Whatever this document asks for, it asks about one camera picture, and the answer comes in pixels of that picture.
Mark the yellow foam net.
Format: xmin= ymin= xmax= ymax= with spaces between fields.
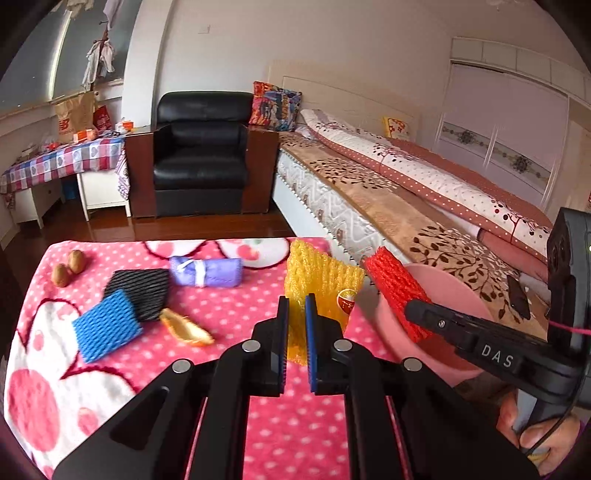
xmin=283 ymin=237 xmax=366 ymax=365

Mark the purple tissue packet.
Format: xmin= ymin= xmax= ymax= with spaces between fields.
xmin=169 ymin=256 xmax=244 ymax=288

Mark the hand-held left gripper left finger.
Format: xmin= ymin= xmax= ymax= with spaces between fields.
xmin=53 ymin=295 xmax=291 ymax=480

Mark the white bed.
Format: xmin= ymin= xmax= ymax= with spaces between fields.
xmin=269 ymin=60 xmax=561 ymax=342

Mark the white wardrobe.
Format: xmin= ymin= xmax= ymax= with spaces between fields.
xmin=434 ymin=37 xmax=591 ymax=222

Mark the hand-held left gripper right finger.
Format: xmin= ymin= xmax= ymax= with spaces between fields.
xmin=305 ymin=293 xmax=541 ymax=480

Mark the red foam net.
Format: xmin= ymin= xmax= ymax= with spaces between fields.
xmin=362 ymin=246 xmax=435 ymax=343

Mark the window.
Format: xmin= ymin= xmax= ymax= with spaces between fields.
xmin=0 ymin=0 xmax=139 ymax=112

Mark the blue foam net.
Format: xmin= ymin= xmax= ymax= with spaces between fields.
xmin=71 ymin=289 xmax=145 ymax=364

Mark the white hanging garment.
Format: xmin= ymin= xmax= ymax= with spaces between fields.
xmin=82 ymin=39 xmax=115 ymax=90

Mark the black leather armchair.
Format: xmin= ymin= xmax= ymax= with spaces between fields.
xmin=126 ymin=91 xmax=280 ymax=219

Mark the pink polka dot blanket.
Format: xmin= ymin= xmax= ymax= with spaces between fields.
xmin=2 ymin=236 xmax=416 ymax=480

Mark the colourful patterned cushion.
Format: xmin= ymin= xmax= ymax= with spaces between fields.
xmin=249 ymin=80 xmax=303 ymax=133

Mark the white pink dotted quilt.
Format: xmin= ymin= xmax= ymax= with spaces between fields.
xmin=300 ymin=109 xmax=555 ymax=278

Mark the bed with floral quilt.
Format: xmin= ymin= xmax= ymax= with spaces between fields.
xmin=279 ymin=131 xmax=550 ymax=340

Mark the pink waste bin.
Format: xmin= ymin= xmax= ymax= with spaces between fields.
xmin=372 ymin=264 xmax=497 ymax=384

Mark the orange peel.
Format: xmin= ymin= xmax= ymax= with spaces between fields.
xmin=159 ymin=308 xmax=215 ymax=346

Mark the red string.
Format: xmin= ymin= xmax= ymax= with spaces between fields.
xmin=547 ymin=320 xmax=591 ymax=336

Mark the checkered tablecloth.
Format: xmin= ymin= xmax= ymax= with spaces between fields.
xmin=0 ymin=137 xmax=132 ymax=200

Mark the yellow pillow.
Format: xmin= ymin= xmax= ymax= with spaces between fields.
xmin=382 ymin=116 xmax=411 ymax=140

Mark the person's right hand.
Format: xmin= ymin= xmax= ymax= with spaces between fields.
xmin=496 ymin=392 xmax=589 ymax=478

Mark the brown paper bag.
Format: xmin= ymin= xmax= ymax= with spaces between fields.
xmin=54 ymin=92 xmax=95 ymax=141

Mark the white cabinet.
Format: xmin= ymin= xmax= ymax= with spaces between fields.
xmin=76 ymin=167 xmax=131 ymax=221

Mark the black foam net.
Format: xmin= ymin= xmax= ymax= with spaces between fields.
xmin=102 ymin=268 xmax=171 ymax=322

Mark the black phone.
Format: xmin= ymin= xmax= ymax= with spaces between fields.
xmin=506 ymin=274 xmax=532 ymax=320

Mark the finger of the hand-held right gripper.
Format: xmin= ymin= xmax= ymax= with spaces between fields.
xmin=404 ymin=299 xmax=550 ymax=386

